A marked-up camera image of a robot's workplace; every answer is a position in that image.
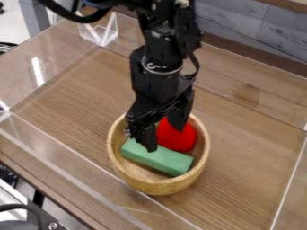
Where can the brown wooden bowl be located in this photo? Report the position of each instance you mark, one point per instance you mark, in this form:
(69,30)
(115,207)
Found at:
(149,180)

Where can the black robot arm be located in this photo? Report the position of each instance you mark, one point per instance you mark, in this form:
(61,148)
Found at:
(167,24)

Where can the grey table leg post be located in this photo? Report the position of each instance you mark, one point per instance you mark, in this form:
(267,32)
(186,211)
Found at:
(35,16)

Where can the green rectangular block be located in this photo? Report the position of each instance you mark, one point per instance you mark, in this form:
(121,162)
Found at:
(163,160)

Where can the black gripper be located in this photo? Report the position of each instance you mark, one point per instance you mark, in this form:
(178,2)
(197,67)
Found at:
(165,95)

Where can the red plush ball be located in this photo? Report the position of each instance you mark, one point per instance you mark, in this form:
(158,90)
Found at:
(179,141)

